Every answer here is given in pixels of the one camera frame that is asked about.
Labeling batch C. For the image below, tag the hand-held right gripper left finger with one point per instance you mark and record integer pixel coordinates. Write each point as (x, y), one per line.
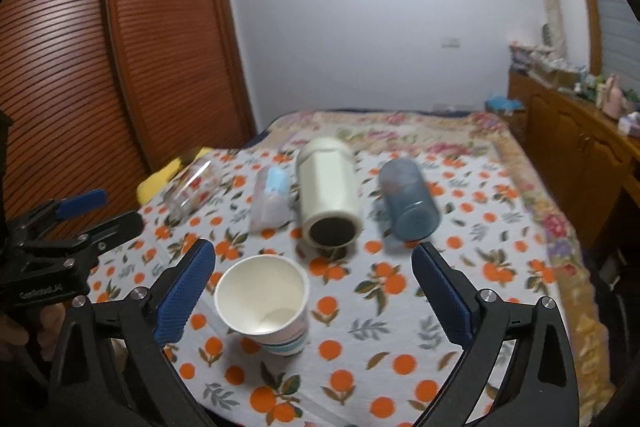
(185, 297)

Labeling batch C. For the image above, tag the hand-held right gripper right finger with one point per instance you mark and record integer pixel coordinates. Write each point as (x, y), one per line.
(440, 292)

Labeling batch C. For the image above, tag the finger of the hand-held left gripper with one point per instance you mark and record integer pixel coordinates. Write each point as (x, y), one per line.
(117, 229)
(80, 202)

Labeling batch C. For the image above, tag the cream insulated cup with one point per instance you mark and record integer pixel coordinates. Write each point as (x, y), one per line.
(325, 187)

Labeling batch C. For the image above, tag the white paper cup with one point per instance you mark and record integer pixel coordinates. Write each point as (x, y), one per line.
(260, 292)

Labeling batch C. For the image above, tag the clear glass cup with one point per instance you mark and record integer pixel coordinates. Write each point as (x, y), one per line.
(192, 189)

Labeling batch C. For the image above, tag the blue translucent cup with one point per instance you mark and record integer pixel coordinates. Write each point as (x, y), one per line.
(405, 197)

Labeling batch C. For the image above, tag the clear plastic cup blue insert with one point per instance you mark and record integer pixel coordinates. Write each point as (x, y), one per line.
(270, 207)

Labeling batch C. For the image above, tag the person's left hand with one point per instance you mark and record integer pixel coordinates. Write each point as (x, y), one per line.
(49, 326)

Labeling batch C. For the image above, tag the orange fruit print cloth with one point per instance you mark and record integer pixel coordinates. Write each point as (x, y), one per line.
(400, 332)

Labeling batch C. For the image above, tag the yellow cloth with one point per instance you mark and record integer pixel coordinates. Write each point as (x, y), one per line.
(155, 179)

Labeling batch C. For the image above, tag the floral blanket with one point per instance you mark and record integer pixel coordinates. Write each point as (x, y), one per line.
(500, 147)

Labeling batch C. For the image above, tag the brown slatted wooden wardrobe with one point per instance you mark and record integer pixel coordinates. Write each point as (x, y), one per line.
(150, 32)

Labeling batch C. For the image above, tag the blue plastic bag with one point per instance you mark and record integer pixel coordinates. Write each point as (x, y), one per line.
(505, 103)

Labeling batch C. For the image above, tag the wooden sideboard cabinet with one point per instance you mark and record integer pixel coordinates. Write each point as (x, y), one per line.
(565, 132)

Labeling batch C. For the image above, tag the pile of small ornaments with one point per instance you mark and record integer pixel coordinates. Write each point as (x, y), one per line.
(545, 64)

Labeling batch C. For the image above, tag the pink figurine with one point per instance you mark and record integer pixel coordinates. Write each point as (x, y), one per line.
(612, 97)

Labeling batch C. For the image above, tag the window blind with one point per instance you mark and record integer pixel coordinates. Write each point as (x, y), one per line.
(617, 22)

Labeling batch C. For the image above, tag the white wall socket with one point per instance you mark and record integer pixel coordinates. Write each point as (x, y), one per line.
(451, 42)

